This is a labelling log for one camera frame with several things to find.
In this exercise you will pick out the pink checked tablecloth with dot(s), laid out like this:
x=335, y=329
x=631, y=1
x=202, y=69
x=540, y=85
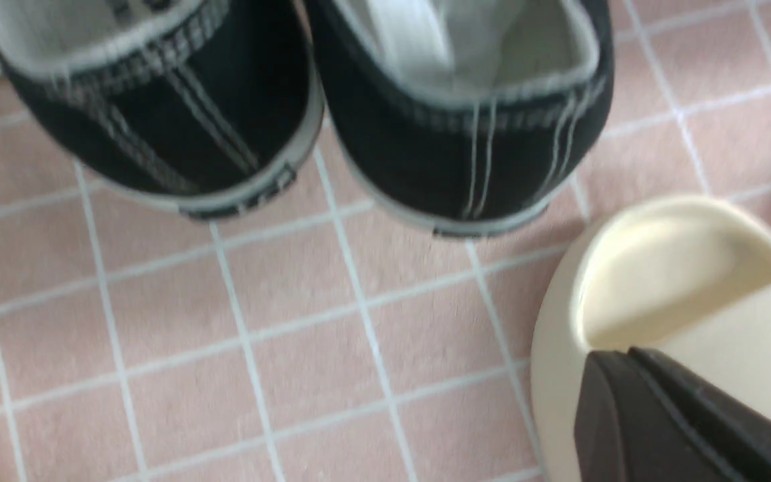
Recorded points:
x=320, y=339

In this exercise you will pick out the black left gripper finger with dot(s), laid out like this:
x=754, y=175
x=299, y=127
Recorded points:
x=641, y=416

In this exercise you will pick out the left cream slide slipper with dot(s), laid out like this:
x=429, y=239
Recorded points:
x=688, y=276

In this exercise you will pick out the black canvas sneaker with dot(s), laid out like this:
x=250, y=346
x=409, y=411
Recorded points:
x=465, y=117
x=208, y=108

